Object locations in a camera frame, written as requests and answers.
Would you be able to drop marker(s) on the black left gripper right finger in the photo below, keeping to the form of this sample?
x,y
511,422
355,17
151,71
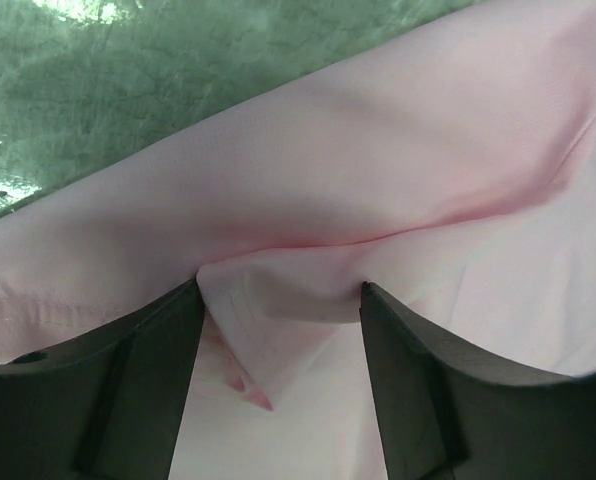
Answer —
x,y
448,409

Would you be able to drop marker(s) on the pink t-shirt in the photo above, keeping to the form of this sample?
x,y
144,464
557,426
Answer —
x,y
454,166

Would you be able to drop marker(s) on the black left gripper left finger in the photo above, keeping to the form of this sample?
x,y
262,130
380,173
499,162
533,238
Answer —
x,y
107,404

